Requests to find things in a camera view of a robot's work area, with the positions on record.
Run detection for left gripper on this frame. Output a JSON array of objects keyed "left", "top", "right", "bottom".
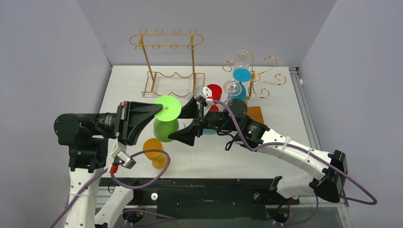
[{"left": 89, "top": 99, "right": 163, "bottom": 144}]

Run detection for green plastic goblet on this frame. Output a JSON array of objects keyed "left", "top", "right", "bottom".
[{"left": 153, "top": 95, "right": 182, "bottom": 143}]

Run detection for small clear front wine glass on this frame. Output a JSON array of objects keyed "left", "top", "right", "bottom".
[{"left": 223, "top": 79, "right": 242, "bottom": 101}]

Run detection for blue plastic goblet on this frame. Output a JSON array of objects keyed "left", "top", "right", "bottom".
[
  {"left": 203, "top": 129, "right": 217, "bottom": 135},
  {"left": 232, "top": 68, "right": 252, "bottom": 100}
]

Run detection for clear patterned wine glass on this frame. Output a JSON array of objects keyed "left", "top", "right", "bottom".
[{"left": 233, "top": 50, "right": 252, "bottom": 69}]

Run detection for gold hook rack wooden base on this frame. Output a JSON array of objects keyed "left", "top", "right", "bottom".
[{"left": 221, "top": 52, "right": 287, "bottom": 105}]

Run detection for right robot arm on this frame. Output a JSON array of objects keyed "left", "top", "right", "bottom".
[{"left": 168, "top": 98, "right": 347, "bottom": 203}]

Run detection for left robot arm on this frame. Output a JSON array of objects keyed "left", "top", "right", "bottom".
[{"left": 51, "top": 101, "right": 163, "bottom": 228}]

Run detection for red plastic goblet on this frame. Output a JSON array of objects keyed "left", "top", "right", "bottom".
[{"left": 207, "top": 84, "right": 222, "bottom": 112}]

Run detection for orange plastic goblet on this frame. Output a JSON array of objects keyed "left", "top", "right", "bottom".
[{"left": 143, "top": 138, "right": 168, "bottom": 169}]

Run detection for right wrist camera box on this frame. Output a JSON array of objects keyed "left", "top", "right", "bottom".
[{"left": 193, "top": 85, "right": 214, "bottom": 116}]

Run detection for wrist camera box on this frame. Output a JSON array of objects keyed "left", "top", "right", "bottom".
[
  {"left": 109, "top": 139, "right": 136, "bottom": 169},
  {"left": 193, "top": 85, "right": 214, "bottom": 116}
]

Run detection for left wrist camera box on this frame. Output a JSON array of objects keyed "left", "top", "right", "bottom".
[{"left": 109, "top": 139, "right": 136, "bottom": 169}]

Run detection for tall gold wire glass rack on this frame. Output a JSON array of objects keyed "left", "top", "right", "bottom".
[{"left": 129, "top": 28, "right": 205, "bottom": 98}]

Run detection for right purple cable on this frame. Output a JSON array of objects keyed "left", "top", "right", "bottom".
[{"left": 212, "top": 100, "right": 378, "bottom": 227}]

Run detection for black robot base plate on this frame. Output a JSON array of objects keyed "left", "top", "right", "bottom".
[{"left": 111, "top": 178, "right": 300, "bottom": 220}]

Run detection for aluminium table frame rail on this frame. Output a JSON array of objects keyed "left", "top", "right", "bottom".
[{"left": 289, "top": 66, "right": 349, "bottom": 207}]

